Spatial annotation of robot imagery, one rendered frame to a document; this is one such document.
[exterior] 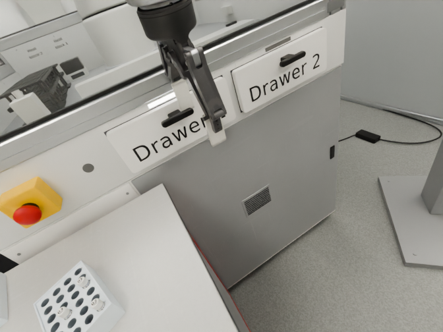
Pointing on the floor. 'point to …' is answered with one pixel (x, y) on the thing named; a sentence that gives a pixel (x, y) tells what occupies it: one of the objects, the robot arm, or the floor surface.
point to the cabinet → (237, 184)
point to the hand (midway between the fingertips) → (200, 120)
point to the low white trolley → (133, 272)
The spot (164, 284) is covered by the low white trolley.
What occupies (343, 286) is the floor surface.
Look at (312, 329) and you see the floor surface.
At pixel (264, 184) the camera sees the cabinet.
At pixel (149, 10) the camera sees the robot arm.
